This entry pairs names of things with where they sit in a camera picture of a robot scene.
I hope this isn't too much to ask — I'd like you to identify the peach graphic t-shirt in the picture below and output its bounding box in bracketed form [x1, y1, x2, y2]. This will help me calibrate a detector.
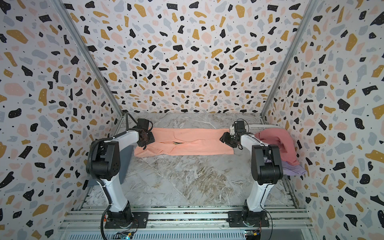
[134, 128, 234, 158]

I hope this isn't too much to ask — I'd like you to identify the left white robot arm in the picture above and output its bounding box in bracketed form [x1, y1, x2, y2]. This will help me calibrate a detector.
[86, 119, 155, 228]

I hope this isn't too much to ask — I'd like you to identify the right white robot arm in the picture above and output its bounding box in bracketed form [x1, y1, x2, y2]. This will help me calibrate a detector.
[220, 120, 283, 228]

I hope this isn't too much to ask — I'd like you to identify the white plastic laundry basket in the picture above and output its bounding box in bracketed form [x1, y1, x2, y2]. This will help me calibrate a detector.
[246, 124, 281, 134]

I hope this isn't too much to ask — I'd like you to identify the dark pink t-shirt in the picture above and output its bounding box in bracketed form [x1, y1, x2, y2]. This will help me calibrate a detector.
[255, 128, 300, 166]

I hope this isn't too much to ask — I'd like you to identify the lavender t-shirt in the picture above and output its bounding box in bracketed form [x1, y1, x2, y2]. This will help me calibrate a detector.
[282, 161, 307, 176]

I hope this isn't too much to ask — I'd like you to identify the right green circuit board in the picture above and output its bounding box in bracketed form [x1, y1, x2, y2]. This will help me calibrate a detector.
[245, 230, 261, 240]

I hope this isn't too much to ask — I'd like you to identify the green circuit board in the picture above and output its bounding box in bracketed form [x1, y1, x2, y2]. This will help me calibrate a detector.
[114, 232, 135, 240]
[245, 230, 261, 240]

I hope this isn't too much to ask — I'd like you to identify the left green circuit board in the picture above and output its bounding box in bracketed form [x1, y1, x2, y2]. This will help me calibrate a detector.
[114, 232, 135, 240]

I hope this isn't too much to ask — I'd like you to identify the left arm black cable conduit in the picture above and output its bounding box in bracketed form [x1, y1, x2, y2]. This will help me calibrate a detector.
[86, 112, 139, 240]

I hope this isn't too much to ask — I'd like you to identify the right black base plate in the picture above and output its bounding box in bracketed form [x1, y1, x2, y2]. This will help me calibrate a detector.
[227, 211, 270, 228]

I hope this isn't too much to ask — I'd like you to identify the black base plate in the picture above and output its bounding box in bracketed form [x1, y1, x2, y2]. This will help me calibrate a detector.
[104, 212, 149, 230]
[227, 211, 270, 228]

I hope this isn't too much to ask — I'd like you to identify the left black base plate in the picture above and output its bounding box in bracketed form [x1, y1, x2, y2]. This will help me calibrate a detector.
[104, 212, 149, 230]

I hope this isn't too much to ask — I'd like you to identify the left aluminium corner post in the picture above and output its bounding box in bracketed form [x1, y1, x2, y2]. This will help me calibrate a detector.
[52, 0, 124, 118]

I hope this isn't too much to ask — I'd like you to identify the aluminium corner post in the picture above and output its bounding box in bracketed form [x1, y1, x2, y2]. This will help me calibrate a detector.
[52, 0, 124, 118]
[260, 0, 319, 124]

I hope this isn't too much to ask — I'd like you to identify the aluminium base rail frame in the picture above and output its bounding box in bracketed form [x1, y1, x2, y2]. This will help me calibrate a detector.
[56, 207, 317, 240]

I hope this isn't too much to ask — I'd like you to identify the right aluminium corner post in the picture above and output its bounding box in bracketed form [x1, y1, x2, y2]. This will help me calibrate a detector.
[260, 0, 319, 124]

